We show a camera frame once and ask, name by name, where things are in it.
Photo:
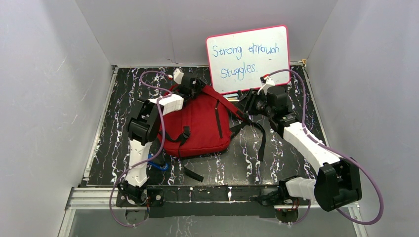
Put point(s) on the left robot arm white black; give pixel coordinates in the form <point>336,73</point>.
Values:
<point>144,125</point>

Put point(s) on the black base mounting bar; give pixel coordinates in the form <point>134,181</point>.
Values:
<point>219,200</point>

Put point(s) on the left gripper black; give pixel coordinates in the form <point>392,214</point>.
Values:
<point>197,86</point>

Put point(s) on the aluminium frame rail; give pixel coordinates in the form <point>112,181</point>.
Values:
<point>105,198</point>

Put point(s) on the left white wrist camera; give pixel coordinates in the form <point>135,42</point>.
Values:
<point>177,75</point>

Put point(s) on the red student backpack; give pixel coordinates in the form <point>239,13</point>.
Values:
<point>205,125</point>

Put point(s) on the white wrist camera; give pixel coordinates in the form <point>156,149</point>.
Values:
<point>267,82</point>
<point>177,75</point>

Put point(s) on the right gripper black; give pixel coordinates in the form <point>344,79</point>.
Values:
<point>262,96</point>

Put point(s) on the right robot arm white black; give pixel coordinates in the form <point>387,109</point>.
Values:
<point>338,181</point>

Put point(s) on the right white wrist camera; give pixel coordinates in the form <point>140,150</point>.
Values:
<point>267,82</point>

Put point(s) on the blue stapler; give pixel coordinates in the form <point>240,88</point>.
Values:
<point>159,163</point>

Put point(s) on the whiteboard with pink frame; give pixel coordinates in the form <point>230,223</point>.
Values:
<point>238,60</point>

